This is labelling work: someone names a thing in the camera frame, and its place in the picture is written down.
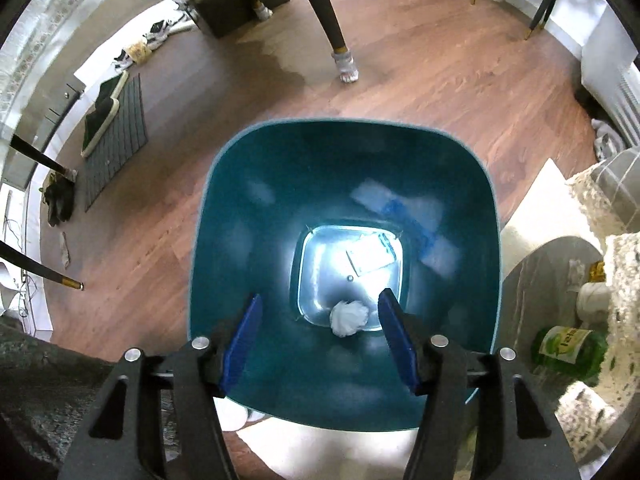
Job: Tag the black side table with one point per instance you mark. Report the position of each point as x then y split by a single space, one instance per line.
542 5

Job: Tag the black white sneaker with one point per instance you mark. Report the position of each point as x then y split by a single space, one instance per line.
159 34
122 60

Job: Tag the cream rug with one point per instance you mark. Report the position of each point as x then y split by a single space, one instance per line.
545 210

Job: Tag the white plastic bottle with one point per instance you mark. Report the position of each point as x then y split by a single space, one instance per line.
592 300

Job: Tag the green plastic bottle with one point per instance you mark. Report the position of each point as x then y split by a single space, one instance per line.
565 352

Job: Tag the grey ribbed floor mat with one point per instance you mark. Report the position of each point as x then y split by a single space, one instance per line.
120 150

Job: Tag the black crumpled cloth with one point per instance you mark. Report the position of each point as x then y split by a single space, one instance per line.
60 202

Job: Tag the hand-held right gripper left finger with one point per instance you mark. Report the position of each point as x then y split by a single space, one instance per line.
240 345

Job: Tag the white ribbed sofa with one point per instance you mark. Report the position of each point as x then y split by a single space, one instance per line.
610 60

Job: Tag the yellow brown bottle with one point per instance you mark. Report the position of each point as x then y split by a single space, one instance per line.
596 272

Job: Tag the round grey marble side table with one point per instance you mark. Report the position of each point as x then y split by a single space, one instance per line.
540 280

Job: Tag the teal plastic bin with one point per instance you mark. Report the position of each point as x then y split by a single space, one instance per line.
250 220

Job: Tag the black leg with gold tip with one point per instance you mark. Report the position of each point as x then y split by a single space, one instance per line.
35 266

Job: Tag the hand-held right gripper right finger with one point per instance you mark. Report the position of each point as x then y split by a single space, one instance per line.
397 340

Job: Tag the black furniture leg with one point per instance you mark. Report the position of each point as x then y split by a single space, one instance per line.
35 156

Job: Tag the grey drawer cabinet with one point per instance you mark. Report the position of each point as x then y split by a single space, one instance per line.
55 115

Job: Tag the cream patterned tablecloth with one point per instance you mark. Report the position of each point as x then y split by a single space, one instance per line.
45 40

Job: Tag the tan plush slipper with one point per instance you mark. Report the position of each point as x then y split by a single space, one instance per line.
137 52

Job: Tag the grey sock leg cover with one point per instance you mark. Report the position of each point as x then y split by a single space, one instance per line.
263 12
346 66

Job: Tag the dark slipper with cream edge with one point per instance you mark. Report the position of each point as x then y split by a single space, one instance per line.
99 127
110 91

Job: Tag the white tissue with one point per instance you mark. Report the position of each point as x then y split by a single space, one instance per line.
347 320

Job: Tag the grey cloth bundle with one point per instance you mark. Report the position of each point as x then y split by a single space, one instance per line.
606 140

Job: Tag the white card packet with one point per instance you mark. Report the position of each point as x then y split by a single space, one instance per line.
370 257

